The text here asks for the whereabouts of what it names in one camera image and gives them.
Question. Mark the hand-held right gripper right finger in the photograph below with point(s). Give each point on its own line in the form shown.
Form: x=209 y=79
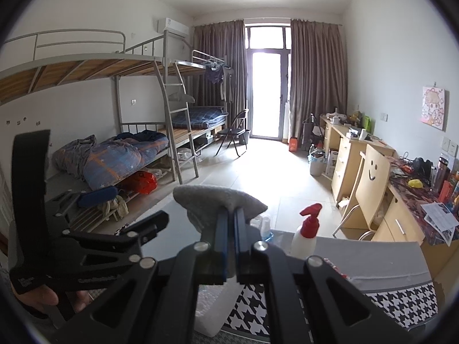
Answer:
x=239 y=254

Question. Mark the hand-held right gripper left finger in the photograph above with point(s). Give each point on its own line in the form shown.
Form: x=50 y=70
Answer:
x=223 y=254

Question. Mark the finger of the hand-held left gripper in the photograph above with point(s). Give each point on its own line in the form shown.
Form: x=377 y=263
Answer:
x=98 y=197
x=150 y=224

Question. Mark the white cloth towel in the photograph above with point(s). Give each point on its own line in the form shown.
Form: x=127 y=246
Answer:
x=211 y=197

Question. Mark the person's left hand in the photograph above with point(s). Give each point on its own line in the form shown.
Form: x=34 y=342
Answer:
x=36 y=296

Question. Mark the beige shoes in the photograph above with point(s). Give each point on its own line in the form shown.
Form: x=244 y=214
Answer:
x=114 y=208

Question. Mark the clear bottle blue liquid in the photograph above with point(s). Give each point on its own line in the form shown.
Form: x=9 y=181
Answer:
x=264 y=231

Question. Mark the red plastic bag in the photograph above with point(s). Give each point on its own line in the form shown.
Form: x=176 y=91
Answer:
x=141 y=182

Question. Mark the blue orange plaid quilt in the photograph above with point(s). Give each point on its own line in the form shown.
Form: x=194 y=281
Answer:
x=114 y=154

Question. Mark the white foam box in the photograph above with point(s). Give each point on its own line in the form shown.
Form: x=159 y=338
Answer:
x=215 y=308

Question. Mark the white spray bottle red top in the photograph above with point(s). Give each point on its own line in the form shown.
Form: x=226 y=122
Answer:
x=304 y=236

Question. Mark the metal bed ladder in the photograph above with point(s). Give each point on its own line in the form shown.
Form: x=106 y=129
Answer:
x=179 y=114

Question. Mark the white waste bin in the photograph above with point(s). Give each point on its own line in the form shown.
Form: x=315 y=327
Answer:
x=317 y=165

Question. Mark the blue plaid bedding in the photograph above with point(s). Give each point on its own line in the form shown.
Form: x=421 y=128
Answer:
x=200 y=114

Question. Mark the orange bag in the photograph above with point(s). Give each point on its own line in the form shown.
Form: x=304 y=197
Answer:
x=294 y=144

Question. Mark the black folding chair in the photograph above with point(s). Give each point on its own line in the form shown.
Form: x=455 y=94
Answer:
x=235 y=129

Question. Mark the large metal bunk bed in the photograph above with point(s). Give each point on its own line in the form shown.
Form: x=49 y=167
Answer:
x=79 y=66

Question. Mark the wooden desk with drawers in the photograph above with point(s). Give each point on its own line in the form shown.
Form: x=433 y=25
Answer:
x=346 y=165

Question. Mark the black bag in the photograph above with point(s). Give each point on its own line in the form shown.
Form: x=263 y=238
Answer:
x=310 y=132

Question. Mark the wooden chair smiley face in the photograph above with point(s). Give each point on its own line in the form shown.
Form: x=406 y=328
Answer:
x=374 y=182

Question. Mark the glass balcony door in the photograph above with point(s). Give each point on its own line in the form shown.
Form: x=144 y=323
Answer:
x=267 y=96

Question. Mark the hanging dark clothes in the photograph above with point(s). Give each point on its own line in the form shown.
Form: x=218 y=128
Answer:
x=218 y=79

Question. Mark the houndstooth tablecloth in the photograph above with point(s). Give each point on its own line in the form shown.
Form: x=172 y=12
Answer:
x=394 y=301

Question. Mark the wooden desk patterned cover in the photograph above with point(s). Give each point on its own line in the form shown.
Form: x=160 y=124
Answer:
x=401 y=222

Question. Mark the small metal bunk bed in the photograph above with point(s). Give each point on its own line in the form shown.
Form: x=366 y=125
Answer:
x=200 y=66

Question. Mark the white air conditioner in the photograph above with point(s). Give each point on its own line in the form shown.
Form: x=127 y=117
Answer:
x=173 y=27

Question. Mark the yellow object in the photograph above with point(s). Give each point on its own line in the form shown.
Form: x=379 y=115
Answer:
x=416 y=184

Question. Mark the brown curtain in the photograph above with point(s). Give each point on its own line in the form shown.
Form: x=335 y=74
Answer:
x=218 y=43
x=315 y=79

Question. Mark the printed papers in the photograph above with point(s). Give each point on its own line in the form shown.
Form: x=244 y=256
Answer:
x=439 y=218

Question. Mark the row of toiletry bottles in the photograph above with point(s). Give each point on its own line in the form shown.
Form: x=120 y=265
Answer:
x=444 y=182

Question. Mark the white wall socket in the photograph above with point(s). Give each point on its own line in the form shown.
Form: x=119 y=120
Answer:
x=384 y=116

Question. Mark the white wall switch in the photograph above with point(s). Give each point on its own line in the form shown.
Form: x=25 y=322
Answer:
x=450 y=147

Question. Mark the pink wall picture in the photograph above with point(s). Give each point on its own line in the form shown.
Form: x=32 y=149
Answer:
x=434 y=107

